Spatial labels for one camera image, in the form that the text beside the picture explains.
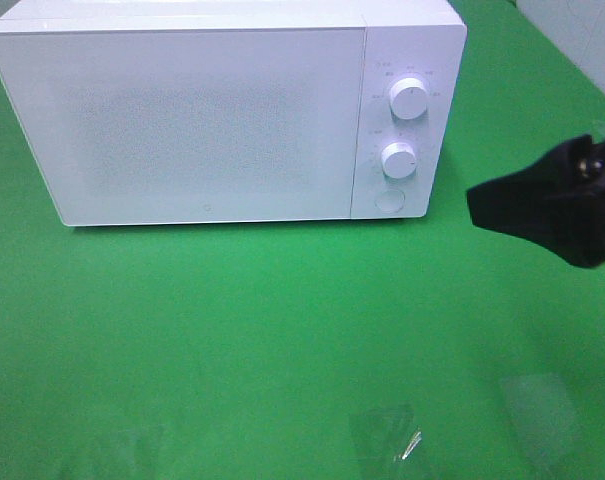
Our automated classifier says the white upper power knob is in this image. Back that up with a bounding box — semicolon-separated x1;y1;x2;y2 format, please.
388;74;429;121

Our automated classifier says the white microwave oven body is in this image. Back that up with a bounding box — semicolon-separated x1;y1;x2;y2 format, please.
0;1;467;220

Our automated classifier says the clear tape patch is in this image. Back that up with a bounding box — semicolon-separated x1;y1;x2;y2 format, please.
349;404;423;466

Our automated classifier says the white timer knob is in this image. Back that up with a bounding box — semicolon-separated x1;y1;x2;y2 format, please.
381;142;417;180

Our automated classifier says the round door release button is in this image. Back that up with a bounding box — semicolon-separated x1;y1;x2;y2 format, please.
375;189;405;213

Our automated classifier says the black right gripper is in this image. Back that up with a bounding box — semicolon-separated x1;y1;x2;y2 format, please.
466;135;605;268

